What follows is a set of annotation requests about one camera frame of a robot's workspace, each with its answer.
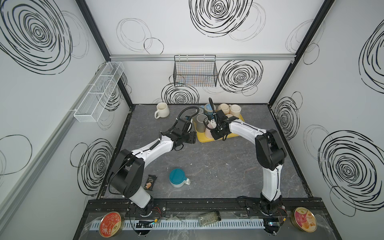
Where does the white wire shelf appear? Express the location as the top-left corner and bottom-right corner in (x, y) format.
(74, 62), (125, 123)

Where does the pink round tin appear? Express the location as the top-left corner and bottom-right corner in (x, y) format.
(291, 207), (318, 233)

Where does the pink mug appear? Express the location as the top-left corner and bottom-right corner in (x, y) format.
(205, 120), (217, 140)

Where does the small cream mug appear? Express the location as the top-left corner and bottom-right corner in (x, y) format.
(230, 104), (242, 118)

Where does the grey mug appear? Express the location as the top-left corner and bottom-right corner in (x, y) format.
(193, 108), (204, 122)
(196, 114), (208, 133)

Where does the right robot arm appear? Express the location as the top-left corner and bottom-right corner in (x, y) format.
(209, 110), (287, 215)

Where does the red round tin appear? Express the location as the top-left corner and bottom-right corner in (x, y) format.
(99, 212), (124, 238)

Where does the black wire basket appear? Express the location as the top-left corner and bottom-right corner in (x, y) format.
(173, 55), (219, 88)

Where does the white mug with ribbed base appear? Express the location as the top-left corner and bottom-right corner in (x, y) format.
(154, 103), (170, 119)

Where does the clear plastic box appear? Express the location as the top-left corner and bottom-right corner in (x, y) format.
(198, 211), (222, 227)

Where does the white slotted cable duct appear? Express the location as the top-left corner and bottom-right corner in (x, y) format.
(122, 219), (265, 231)

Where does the blue butterfly mug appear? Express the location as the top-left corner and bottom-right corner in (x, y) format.
(204, 103), (216, 120)

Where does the dark snack packet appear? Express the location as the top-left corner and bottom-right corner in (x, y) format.
(144, 175), (158, 191)

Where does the teal lidded cup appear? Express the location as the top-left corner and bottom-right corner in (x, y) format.
(169, 169), (191, 188)

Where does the cream and orange mug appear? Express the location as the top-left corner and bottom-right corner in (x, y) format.
(218, 104), (230, 115)

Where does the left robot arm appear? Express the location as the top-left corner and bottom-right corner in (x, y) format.
(107, 116), (197, 215)

